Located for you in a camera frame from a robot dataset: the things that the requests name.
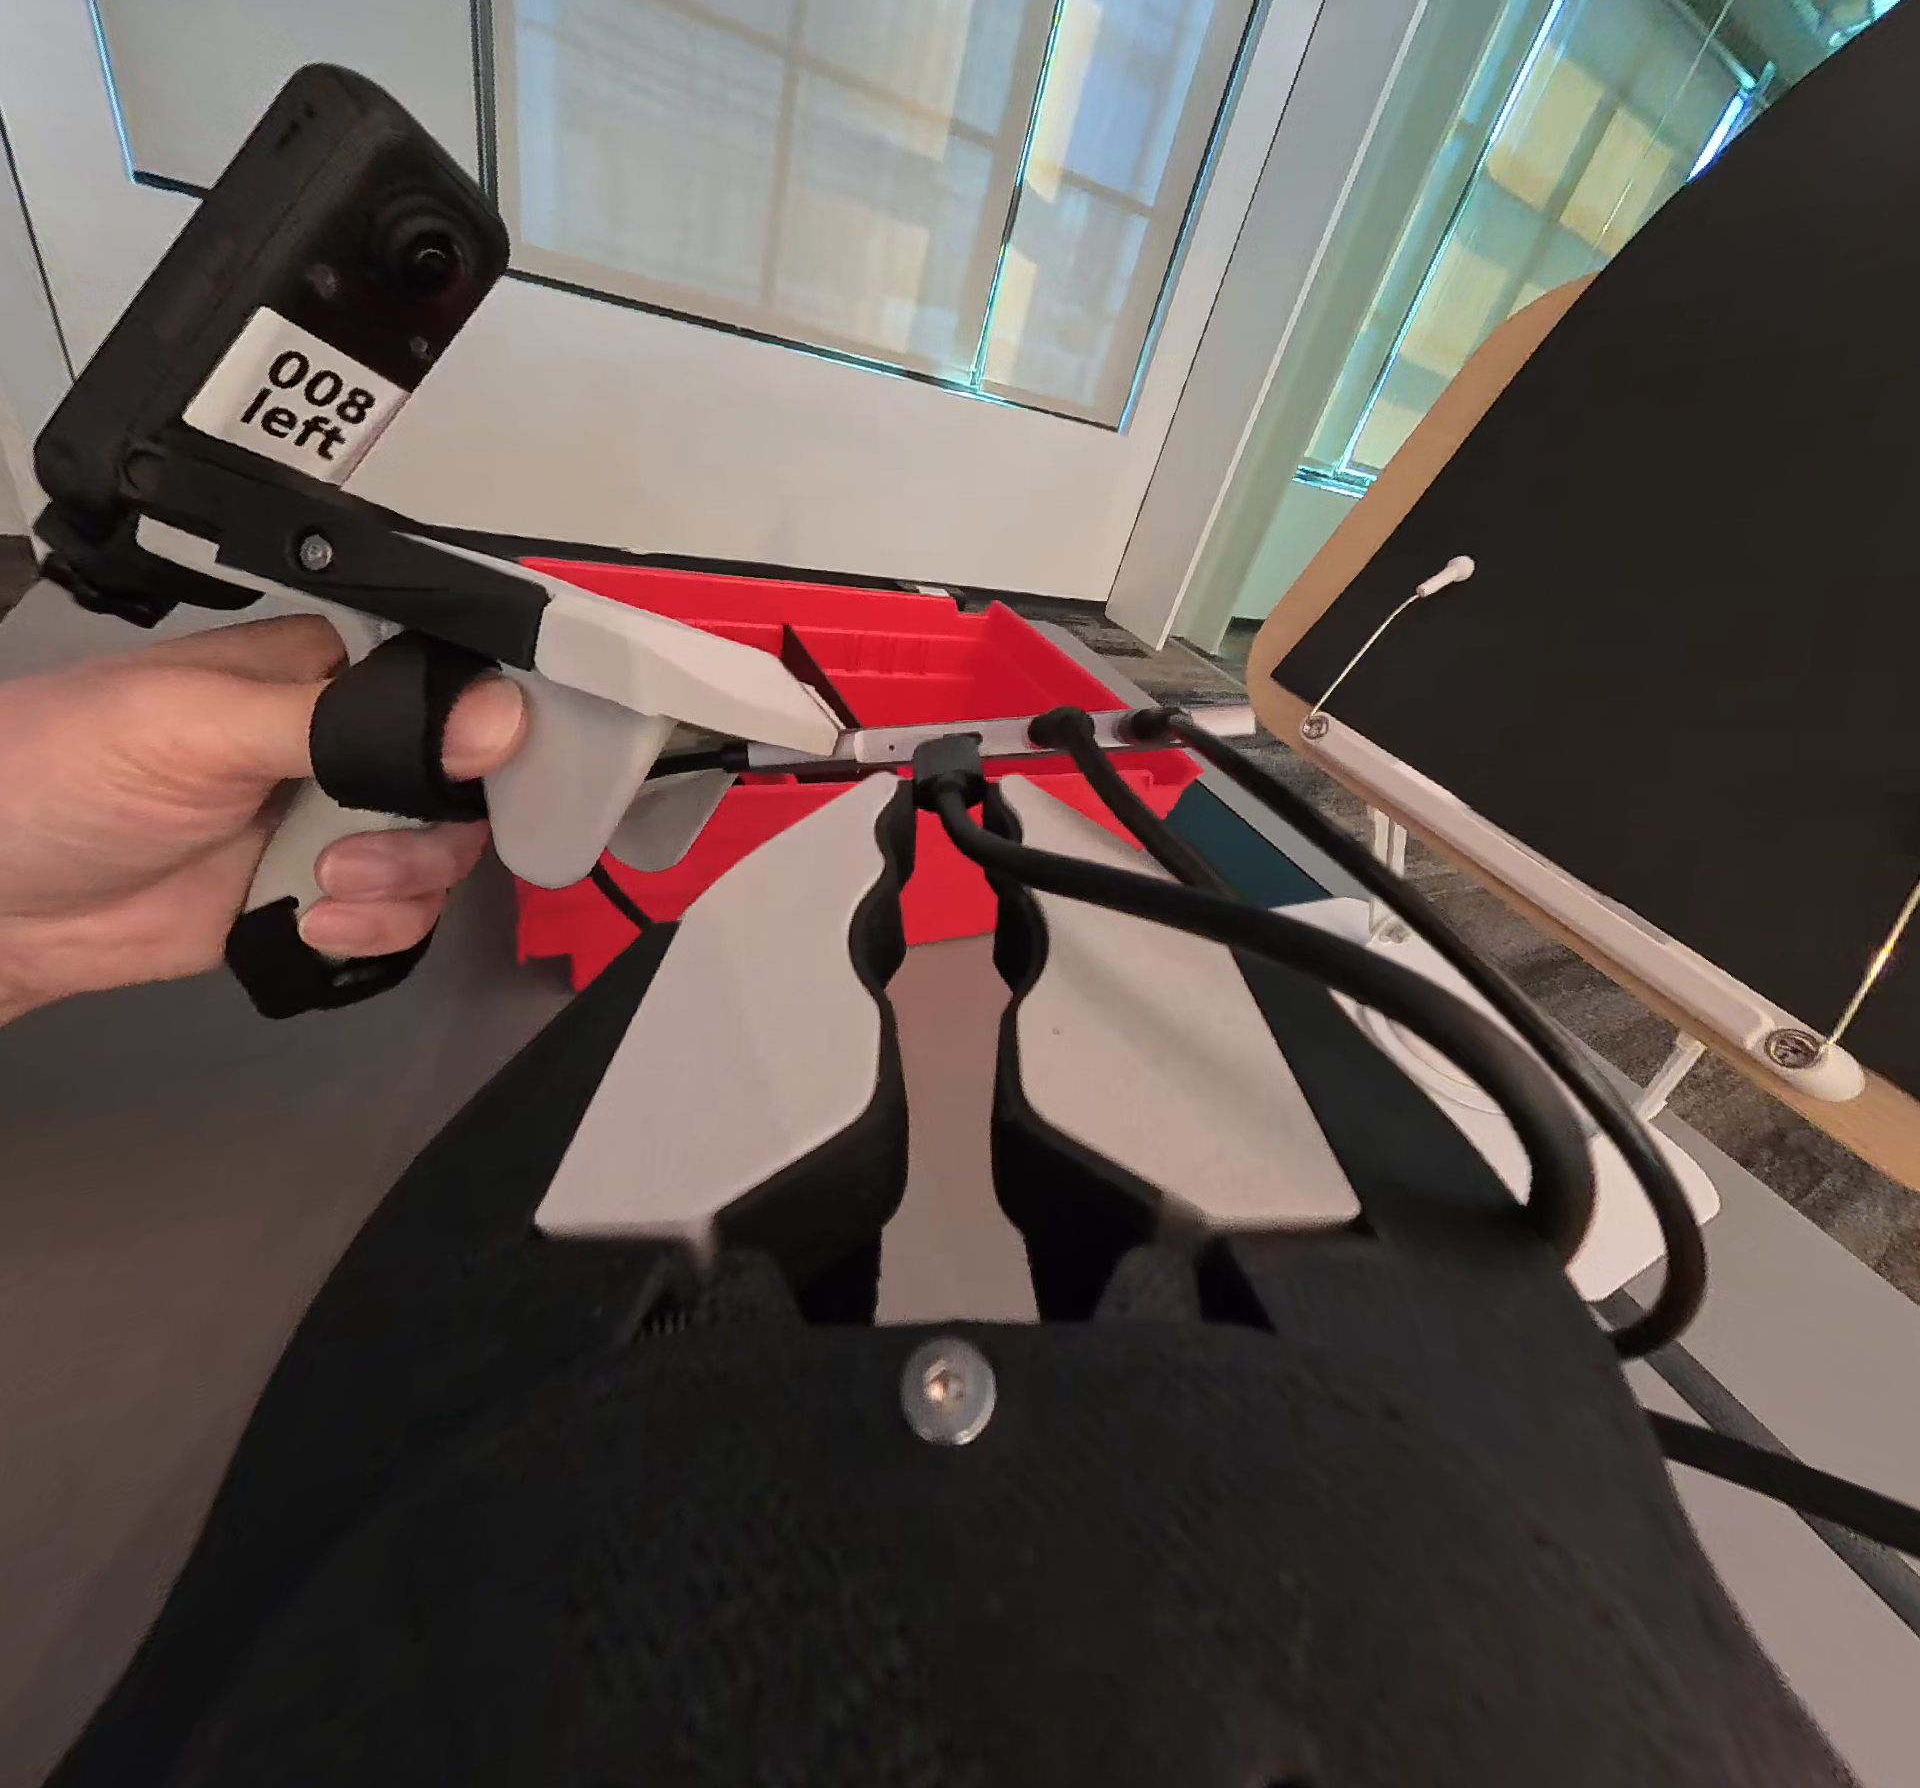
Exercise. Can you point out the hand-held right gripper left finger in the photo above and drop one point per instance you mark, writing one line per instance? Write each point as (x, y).
(705, 1038)

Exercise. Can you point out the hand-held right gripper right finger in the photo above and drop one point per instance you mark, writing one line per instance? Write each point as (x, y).
(1169, 1054)

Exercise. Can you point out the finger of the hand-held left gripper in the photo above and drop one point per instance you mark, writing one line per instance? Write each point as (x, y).
(660, 658)

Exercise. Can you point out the silver usb hub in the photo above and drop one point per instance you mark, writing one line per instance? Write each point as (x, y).
(885, 748)

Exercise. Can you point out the red plastic bin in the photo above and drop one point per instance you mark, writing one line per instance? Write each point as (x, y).
(930, 658)

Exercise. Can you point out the person's left hand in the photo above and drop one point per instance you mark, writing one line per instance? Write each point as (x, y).
(135, 799)

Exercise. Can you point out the dark teal flat pad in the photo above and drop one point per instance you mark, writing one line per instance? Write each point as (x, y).
(1246, 842)

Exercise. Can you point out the window with white blind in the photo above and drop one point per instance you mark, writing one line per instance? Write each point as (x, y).
(1500, 241)
(750, 95)

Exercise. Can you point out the black backdrop board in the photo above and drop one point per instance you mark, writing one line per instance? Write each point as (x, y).
(1650, 545)

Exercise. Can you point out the white clip rail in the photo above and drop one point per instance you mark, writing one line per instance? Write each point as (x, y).
(1575, 903)

